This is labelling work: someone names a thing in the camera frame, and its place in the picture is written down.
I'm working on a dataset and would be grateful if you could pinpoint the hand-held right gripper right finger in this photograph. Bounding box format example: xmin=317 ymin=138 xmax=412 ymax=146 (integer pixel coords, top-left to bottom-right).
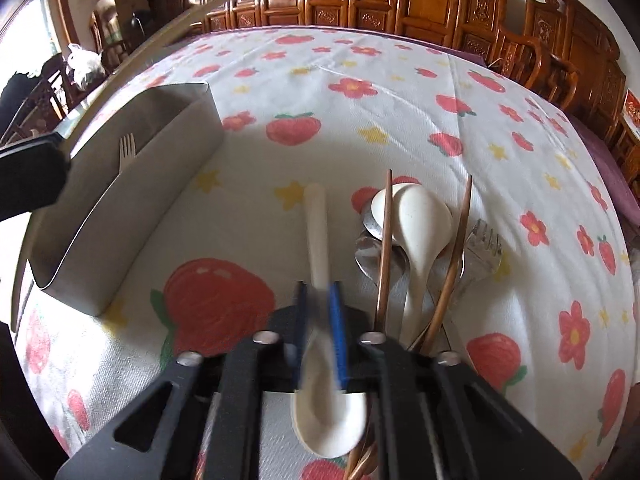
xmin=327 ymin=281 xmax=583 ymax=480

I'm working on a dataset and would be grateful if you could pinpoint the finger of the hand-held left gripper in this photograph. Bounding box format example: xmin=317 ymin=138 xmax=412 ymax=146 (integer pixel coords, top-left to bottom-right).
xmin=0 ymin=132 xmax=72 ymax=222

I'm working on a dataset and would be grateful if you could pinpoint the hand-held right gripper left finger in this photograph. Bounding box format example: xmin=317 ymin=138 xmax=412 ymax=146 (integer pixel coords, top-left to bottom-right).
xmin=54 ymin=281 xmax=309 ymax=480

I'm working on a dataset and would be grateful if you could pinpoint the metal spoon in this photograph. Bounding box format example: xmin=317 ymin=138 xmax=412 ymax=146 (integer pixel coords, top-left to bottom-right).
xmin=361 ymin=210 xmax=387 ymax=241
xmin=354 ymin=234 xmax=408 ymax=333

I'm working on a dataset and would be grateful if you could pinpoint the cream ceramic spoon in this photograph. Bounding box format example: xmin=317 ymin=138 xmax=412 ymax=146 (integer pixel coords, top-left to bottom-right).
xmin=291 ymin=183 xmax=368 ymax=458

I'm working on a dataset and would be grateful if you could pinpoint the grey utensil box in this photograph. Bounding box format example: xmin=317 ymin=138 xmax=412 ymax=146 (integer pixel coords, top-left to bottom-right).
xmin=29 ymin=82 xmax=226 ymax=317

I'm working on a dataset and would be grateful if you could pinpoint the dark wooden chair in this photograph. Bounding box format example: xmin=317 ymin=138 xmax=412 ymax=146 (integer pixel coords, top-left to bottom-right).
xmin=0 ymin=55 xmax=77 ymax=146
xmin=89 ymin=10 xmax=132 ymax=77

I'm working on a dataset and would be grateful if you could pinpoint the pale small fork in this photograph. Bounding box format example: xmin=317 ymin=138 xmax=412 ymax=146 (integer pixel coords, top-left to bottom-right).
xmin=117 ymin=133 xmax=137 ymax=173

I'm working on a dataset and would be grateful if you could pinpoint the brown wooden chopstick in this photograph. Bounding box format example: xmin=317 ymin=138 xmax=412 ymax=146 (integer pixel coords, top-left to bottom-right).
xmin=420 ymin=174 xmax=475 ymax=356
xmin=372 ymin=169 xmax=396 ymax=336

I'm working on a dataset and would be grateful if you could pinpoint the white plastic bag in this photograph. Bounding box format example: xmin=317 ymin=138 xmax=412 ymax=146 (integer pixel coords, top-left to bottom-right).
xmin=67 ymin=44 xmax=108 ymax=90

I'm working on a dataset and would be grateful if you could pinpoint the white rounded spoon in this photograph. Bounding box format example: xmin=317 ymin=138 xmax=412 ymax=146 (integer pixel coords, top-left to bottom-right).
xmin=370 ymin=187 xmax=401 ymax=241

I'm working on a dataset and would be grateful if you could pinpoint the large white ladle spoon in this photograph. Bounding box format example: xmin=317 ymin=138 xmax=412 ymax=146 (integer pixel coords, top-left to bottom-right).
xmin=392 ymin=183 xmax=455 ymax=341

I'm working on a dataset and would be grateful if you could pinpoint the metal fork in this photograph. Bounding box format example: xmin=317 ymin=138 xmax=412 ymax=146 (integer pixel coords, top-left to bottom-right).
xmin=450 ymin=217 xmax=505 ymax=306

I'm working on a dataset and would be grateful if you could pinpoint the strawberry print tablecloth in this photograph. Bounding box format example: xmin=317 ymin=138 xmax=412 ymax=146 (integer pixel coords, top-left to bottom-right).
xmin=12 ymin=25 xmax=632 ymax=480

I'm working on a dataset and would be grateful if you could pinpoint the purple bench cushion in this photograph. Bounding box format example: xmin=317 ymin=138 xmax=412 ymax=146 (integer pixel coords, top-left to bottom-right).
xmin=570 ymin=112 xmax=632 ymax=196

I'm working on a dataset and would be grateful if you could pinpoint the carved wooden armchair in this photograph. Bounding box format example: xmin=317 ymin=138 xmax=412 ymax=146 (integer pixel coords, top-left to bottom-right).
xmin=492 ymin=27 xmax=583 ymax=111

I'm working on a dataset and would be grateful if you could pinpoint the wooden side table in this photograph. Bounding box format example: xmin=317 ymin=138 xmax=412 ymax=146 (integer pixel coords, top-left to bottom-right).
xmin=612 ymin=115 xmax=640 ymax=186

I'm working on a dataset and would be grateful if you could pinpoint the carved wooden bench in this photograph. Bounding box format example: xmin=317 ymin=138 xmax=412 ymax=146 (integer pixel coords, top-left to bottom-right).
xmin=525 ymin=0 xmax=628 ymax=141

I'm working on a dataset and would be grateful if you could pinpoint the red wall sign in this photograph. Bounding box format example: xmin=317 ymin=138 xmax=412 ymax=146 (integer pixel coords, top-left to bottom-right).
xmin=620 ymin=89 xmax=640 ymax=136

